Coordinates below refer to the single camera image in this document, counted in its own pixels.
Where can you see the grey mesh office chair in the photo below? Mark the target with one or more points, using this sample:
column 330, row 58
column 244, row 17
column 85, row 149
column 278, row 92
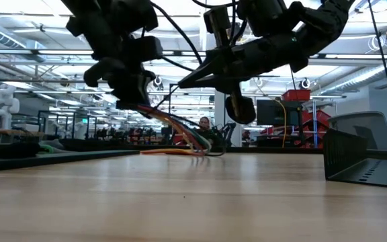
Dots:
column 378, row 134

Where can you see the black zip tie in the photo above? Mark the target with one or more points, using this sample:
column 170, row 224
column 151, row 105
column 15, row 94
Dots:
column 166, row 97

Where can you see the black monitor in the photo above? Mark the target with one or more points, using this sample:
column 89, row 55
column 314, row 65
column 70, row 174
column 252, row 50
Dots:
column 270, row 112

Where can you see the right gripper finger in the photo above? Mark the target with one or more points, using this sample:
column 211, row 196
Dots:
column 220, row 60
column 240, row 109

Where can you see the person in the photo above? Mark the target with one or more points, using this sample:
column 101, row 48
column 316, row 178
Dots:
column 204, row 122

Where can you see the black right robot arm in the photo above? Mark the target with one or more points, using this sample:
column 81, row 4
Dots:
column 321, row 17

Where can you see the red storage bin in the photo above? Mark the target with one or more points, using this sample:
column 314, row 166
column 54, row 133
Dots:
column 296, row 95

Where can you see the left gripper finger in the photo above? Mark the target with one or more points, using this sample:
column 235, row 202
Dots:
column 102, row 72
column 134, row 89

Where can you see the white pillar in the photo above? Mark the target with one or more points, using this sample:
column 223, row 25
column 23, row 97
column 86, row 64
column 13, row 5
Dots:
column 219, row 107

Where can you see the black duct cover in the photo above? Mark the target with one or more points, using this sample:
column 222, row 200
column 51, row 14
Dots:
column 62, row 158

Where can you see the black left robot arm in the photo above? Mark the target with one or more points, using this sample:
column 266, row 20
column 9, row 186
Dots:
column 113, row 13

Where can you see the white robot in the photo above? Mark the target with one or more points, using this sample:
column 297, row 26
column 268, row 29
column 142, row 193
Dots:
column 3, row 107

